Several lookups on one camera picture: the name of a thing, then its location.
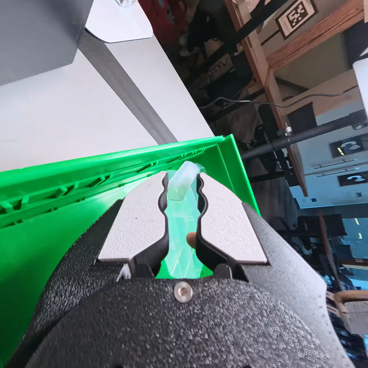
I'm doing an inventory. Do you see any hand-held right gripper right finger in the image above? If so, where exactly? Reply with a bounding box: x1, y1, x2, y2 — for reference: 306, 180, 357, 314
196, 172, 268, 275

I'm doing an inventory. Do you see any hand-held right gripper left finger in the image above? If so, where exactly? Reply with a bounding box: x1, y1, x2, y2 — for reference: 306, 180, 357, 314
97, 170, 169, 272

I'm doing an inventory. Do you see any green plastic bin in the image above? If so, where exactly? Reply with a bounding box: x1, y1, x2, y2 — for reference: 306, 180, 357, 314
0, 134, 260, 368

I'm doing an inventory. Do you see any black drawer cabinet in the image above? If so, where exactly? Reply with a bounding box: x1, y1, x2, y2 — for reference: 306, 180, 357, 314
0, 0, 95, 87

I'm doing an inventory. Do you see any grey metal pole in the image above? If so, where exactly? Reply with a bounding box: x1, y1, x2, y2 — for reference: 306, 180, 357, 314
241, 116, 368, 159

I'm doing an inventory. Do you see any black phone icon sign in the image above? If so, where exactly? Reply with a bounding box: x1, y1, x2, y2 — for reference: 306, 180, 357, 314
329, 137, 366, 157
338, 172, 368, 187

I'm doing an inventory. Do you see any wooden shelf rack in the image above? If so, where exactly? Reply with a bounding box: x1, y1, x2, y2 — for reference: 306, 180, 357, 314
224, 0, 368, 199

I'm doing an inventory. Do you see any black and white marker sign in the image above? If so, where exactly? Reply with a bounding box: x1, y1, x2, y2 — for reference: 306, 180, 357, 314
275, 0, 318, 40

